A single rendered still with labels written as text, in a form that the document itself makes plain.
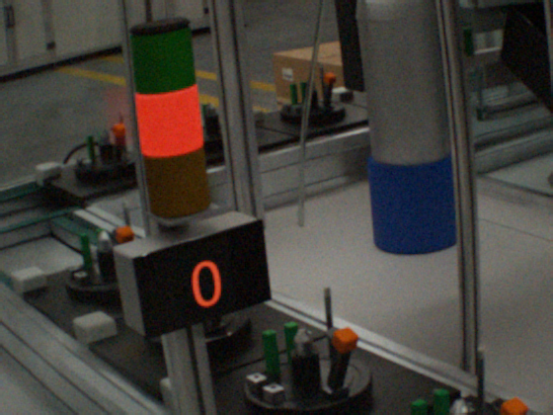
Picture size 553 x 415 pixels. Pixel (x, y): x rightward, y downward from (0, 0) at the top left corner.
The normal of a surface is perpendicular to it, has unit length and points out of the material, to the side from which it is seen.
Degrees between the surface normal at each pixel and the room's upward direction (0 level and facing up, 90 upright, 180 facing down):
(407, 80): 90
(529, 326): 0
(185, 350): 90
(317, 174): 90
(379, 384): 0
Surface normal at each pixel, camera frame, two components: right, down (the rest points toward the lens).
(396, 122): -0.43, 0.31
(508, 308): -0.11, -0.95
